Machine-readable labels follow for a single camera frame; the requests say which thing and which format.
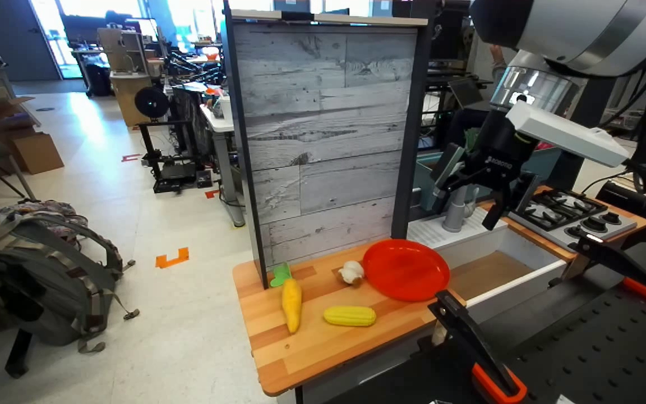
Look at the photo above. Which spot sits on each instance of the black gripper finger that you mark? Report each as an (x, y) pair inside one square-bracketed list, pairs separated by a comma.
[(504, 206), (464, 177)]

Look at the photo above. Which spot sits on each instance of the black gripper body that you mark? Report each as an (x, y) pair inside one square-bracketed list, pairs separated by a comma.
[(495, 157)]

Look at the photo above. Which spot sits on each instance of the grey toy tap faucet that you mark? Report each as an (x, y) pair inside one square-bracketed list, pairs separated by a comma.
[(459, 210)]

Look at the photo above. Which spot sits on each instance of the red plastic bowl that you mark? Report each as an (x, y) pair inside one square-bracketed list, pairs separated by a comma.
[(404, 269)]

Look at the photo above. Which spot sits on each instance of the white toy garlic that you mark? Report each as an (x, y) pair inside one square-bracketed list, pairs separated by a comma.
[(351, 273)]

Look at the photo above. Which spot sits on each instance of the yellow carrot plushie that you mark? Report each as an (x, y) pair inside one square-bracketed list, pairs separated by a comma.
[(289, 298)]

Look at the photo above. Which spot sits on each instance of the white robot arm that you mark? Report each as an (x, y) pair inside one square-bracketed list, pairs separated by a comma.
[(577, 30)]

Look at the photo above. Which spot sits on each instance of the white toy sink basin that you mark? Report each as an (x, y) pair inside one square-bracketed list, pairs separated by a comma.
[(488, 273)]

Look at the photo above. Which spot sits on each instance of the black stove burner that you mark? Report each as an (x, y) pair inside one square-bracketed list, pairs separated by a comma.
[(570, 213)]

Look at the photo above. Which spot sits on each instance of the grey wood-pattern backsplash panel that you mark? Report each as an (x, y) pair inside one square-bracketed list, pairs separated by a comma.
[(325, 136)]

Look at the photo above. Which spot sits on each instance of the black equipment stand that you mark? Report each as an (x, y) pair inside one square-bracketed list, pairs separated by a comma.
[(166, 149)]

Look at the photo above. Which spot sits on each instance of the orange floor marker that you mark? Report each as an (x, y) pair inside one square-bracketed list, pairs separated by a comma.
[(171, 259)]

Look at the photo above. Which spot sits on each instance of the grey office chair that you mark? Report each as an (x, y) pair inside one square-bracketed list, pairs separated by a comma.
[(46, 269)]

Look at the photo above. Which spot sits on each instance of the brown cardboard box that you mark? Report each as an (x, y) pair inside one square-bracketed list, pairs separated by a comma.
[(35, 154)]

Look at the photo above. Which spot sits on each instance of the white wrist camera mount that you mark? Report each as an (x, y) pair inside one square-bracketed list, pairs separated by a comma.
[(567, 133)]

